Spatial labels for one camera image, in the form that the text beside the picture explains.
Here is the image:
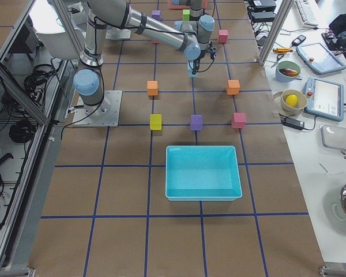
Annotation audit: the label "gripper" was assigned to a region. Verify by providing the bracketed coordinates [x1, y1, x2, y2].
[192, 52, 202, 72]
[200, 41, 217, 59]

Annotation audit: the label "light blue block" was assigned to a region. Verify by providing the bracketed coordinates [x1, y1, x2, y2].
[187, 61, 198, 78]

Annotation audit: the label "orange block near arm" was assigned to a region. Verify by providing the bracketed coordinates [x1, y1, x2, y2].
[146, 80, 159, 96]

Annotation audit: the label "pink block far side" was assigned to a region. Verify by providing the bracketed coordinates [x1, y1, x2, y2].
[217, 29, 228, 44]

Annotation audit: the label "pink block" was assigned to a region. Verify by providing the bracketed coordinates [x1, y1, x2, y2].
[217, 29, 228, 44]
[231, 113, 247, 129]

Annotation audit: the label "orange block far side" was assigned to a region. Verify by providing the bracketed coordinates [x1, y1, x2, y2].
[226, 80, 240, 95]

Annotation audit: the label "green block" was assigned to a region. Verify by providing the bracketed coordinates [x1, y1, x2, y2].
[182, 9, 190, 21]

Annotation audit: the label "near purple block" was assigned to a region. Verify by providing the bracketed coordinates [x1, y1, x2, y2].
[190, 114, 203, 131]

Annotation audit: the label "purple block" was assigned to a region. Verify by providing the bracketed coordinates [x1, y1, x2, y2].
[151, 10, 161, 21]
[190, 114, 203, 131]

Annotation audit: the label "pink plastic tray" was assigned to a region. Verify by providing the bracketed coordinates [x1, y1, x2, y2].
[168, 0, 208, 10]

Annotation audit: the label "far purple block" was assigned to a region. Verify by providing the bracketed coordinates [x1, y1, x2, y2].
[151, 10, 161, 21]

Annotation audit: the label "yellow block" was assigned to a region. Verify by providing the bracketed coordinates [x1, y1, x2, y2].
[149, 114, 162, 130]

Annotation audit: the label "near pink block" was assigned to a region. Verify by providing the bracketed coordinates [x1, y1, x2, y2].
[231, 113, 247, 129]

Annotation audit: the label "scissors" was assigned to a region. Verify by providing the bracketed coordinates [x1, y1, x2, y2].
[271, 53, 285, 68]

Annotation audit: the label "blue bowl with fruit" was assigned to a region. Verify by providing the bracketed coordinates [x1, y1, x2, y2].
[275, 61, 301, 83]

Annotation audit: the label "beige bowl with lemon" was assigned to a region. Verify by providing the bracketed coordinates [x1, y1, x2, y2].
[280, 89, 307, 116]

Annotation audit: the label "white keyboard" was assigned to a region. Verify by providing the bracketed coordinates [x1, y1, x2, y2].
[294, 0, 319, 28]

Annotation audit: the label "cyan plastic tray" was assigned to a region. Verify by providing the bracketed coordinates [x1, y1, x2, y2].
[165, 145, 242, 201]

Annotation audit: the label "far teach pendant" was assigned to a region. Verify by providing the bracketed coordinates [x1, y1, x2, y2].
[296, 43, 346, 74]

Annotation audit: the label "teach pendant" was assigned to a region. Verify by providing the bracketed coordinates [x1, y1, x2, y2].
[296, 43, 346, 74]
[304, 77, 344, 122]

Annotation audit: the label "black power adapter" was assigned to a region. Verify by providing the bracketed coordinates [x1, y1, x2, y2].
[281, 117, 304, 130]

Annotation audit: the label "near teach pendant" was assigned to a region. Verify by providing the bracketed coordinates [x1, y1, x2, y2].
[304, 77, 344, 122]

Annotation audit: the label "kitchen scale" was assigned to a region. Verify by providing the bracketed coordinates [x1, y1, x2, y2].
[321, 125, 346, 151]

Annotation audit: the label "yellow handled tool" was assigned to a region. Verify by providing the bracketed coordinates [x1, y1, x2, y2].
[272, 47, 294, 54]

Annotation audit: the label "aluminium frame post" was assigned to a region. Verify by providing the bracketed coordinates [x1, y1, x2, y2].
[258, 0, 294, 66]

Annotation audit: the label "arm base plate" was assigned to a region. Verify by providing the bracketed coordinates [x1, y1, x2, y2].
[106, 27, 131, 40]
[72, 90, 123, 128]

